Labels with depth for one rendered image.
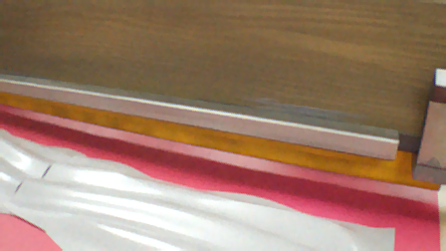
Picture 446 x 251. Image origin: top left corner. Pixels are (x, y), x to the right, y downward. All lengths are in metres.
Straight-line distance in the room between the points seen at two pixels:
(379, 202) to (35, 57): 0.24
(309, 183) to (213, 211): 0.06
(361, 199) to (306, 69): 0.07
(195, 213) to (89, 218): 0.05
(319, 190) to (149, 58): 0.12
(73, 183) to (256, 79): 0.11
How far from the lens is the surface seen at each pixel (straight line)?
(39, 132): 0.29
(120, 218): 0.17
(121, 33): 0.22
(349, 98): 0.18
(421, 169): 0.18
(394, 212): 0.19
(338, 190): 0.20
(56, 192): 0.19
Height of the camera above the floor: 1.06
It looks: 22 degrees down
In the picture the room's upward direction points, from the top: straight up
